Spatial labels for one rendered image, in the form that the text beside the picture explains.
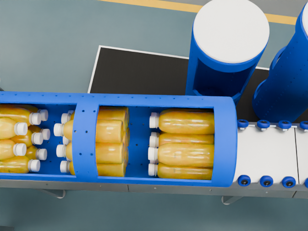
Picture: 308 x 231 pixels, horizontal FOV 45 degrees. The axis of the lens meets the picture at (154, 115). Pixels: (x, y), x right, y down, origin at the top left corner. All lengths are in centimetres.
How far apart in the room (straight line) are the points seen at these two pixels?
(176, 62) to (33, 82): 95
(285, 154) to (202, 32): 53
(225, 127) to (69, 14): 191
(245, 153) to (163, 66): 110
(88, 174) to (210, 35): 67
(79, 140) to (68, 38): 166
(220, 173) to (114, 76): 136
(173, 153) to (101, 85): 126
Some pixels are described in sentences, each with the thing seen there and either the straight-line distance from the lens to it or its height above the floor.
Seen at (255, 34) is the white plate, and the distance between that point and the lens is 145.
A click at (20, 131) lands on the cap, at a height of 117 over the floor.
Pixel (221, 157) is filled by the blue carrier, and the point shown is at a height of 121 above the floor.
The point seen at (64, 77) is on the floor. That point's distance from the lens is 257.
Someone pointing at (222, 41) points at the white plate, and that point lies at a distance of 141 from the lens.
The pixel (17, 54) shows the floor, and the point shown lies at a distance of 275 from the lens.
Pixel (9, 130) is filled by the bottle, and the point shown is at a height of 118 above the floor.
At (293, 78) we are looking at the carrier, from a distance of 173.
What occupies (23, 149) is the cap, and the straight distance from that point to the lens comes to 125.
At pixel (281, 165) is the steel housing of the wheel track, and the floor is 93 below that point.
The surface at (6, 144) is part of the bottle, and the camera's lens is 125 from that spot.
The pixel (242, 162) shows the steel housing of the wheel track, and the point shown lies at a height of 93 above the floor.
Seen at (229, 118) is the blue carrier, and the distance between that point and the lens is 109.
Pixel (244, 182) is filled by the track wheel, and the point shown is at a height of 97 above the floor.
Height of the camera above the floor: 226
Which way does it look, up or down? 72 degrees down
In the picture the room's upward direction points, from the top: 7 degrees counter-clockwise
